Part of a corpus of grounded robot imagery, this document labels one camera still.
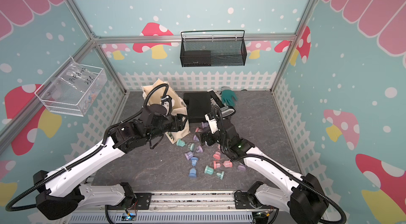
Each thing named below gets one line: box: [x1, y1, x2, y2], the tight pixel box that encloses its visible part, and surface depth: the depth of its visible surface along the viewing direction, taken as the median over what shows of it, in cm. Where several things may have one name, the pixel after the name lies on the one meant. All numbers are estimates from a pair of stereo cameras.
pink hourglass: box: [213, 159, 234, 170], surface depth 85 cm
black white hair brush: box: [206, 88, 236, 118], surface depth 115 cm
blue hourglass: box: [188, 156, 199, 178], surface depth 85 cm
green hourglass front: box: [204, 165, 225, 181], surface depth 83 cm
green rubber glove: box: [221, 89, 238, 108], surface depth 118 cm
